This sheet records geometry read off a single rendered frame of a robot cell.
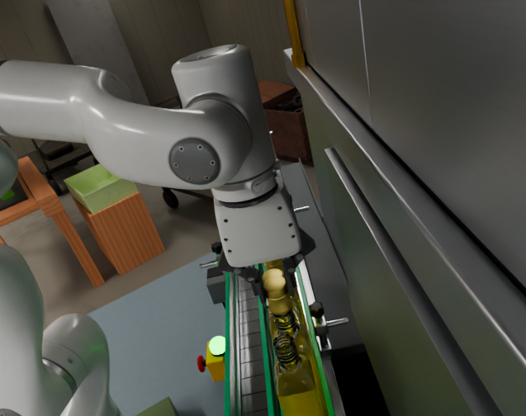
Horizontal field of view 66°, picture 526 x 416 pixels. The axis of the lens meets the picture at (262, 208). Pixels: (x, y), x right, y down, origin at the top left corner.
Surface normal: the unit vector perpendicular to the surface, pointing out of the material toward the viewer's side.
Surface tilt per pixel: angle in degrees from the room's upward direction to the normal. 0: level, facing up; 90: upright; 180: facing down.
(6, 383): 61
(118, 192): 90
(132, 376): 0
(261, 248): 95
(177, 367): 0
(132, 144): 78
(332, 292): 0
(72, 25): 83
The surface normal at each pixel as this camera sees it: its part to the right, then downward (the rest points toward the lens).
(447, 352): -0.23, -0.84
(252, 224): 0.03, 0.51
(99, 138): -0.67, 0.31
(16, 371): 0.07, 0.06
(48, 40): 0.46, 0.35
